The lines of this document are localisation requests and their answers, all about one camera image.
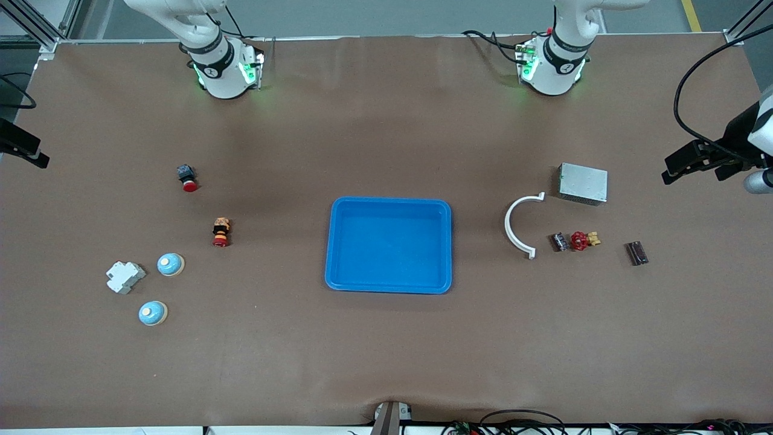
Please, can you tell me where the blue desk bell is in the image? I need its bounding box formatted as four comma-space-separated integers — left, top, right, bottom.
138, 300, 168, 327
156, 252, 185, 277

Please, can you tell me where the blue plastic tray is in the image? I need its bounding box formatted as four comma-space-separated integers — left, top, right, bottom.
324, 196, 453, 295

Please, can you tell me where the perforated grey metal box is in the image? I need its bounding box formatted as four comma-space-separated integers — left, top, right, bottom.
557, 162, 609, 207

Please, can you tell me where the brass valve red handwheel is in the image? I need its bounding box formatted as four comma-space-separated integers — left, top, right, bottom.
570, 230, 602, 253

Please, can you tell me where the white circuit breaker module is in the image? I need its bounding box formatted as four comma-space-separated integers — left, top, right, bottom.
106, 260, 147, 295

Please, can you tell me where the brown table cover sheet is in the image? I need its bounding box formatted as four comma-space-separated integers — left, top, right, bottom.
0, 33, 773, 428

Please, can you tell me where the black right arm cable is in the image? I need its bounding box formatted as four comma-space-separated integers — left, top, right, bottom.
0, 72, 38, 111

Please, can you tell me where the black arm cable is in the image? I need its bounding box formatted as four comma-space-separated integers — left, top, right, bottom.
0, 72, 38, 111
673, 24, 773, 167

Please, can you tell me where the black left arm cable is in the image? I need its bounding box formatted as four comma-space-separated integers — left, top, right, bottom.
673, 24, 773, 167

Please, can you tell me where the aluminium frame post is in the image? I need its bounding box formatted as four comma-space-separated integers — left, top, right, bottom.
0, 0, 82, 61
723, 0, 773, 47

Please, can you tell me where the white curved plastic bracket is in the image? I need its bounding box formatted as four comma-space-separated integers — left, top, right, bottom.
504, 192, 546, 260

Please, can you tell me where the black cable bundle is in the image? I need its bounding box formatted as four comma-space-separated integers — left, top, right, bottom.
607, 418, 773, 435

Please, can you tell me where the black looped cable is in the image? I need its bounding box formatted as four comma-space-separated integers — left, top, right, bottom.
479, 409, 568, 435

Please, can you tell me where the grey camera mounting post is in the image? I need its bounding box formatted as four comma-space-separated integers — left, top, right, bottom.
370, 400, 413, 435

